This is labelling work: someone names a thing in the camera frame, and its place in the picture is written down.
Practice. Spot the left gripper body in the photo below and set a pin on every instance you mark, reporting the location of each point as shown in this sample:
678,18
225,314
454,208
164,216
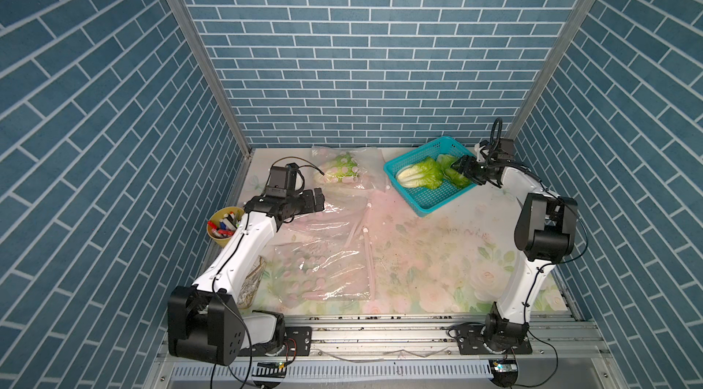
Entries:
305,202

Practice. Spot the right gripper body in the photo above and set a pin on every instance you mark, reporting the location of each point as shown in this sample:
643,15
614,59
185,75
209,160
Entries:
477,172

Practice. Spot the chinese cabbage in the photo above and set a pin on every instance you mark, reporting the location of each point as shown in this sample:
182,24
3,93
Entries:
341,169
458,180
425,174

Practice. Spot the zip-top bag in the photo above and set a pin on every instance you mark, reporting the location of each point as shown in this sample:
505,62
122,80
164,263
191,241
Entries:
319,270
339,222
371,162

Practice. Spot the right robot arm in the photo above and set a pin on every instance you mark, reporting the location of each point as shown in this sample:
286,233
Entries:
544,236

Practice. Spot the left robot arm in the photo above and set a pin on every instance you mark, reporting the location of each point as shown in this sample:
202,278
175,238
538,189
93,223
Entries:
204,321

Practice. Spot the teal plastic basket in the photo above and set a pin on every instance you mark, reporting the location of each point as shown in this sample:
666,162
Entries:
425,201

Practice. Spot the yellow pen cup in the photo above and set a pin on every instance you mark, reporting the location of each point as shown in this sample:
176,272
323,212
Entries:
229,220

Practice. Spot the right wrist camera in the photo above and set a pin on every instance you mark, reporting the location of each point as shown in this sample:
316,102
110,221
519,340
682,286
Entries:
485,150

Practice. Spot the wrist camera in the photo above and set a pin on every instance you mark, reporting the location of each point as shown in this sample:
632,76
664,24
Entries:
485,150
282,181

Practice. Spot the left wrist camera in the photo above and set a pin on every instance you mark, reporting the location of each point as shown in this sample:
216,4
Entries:
282,181

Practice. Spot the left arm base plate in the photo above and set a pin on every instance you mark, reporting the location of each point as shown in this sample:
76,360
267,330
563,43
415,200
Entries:
295,341

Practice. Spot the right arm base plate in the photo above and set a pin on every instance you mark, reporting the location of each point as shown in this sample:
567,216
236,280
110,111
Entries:
471,340

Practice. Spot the aluminium mounting rail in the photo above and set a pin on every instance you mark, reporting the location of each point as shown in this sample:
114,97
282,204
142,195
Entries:
376,338

